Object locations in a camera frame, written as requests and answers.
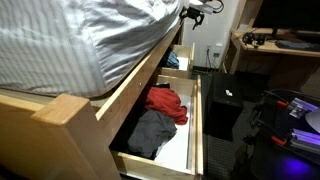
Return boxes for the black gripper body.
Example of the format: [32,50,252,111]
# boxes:
[185,6,205,20]

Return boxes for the light wooden drawer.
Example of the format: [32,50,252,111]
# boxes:
[160,42,197,80]
[109,74,205,178]

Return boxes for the orange red cloth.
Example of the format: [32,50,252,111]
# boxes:
[144,85,190,126]

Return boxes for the blue cloth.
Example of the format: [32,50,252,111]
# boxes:
[165,50,181,70]

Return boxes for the grey cloth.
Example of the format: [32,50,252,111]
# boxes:
[127,109,178,160]

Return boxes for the black headphones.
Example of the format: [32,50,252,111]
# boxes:
[242,32,267,50]

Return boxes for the black monitor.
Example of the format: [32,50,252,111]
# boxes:
[252,0,320,38]

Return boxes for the black box case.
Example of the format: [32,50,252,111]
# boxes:
[204,72,245,143]

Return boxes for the wooden desk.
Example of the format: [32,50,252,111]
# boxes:
[221,0,320,92]

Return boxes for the black keyboard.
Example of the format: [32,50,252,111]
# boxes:
[274,39,320,53]

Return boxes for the orange black bar clamp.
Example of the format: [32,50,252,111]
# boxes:
[262,93,290,109]
[255,118,288,148]

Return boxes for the mattress with grey sheet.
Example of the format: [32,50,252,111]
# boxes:
[0,0,191,99]

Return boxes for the aluminium extrusion bar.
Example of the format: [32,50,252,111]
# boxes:
[287,97,320,120]
[289,128,320,156]

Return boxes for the black base platform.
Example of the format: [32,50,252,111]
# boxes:
[249,88,320,180]

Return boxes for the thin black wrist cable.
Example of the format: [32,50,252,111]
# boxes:
[211,0,225,15]

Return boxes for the white wall outlet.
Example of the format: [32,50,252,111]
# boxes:
[212,43,224,60]

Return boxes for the black plugged power cable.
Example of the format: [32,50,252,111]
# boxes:
[204,49,215,70]

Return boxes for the wooden bed frame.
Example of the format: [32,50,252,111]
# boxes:
[0,8,188,180]

